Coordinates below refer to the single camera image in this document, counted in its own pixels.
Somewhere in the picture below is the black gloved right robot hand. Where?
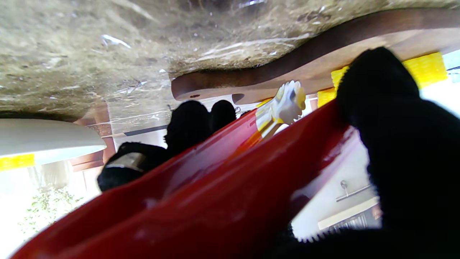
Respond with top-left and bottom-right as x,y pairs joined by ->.
97,46 -> 460,259

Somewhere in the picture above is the yellow corn chunk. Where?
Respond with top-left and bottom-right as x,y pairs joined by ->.
316,87 -> 337,108
402,51 -> 449,89
331,66 -> 350,91
0,154 -> 35,171

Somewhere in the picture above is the dark wooden cutting board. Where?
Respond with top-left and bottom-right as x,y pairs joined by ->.
171,7 -> 460,105

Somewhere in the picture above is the beige round plate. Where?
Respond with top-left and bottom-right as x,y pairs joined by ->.
0,119 -> 107,167

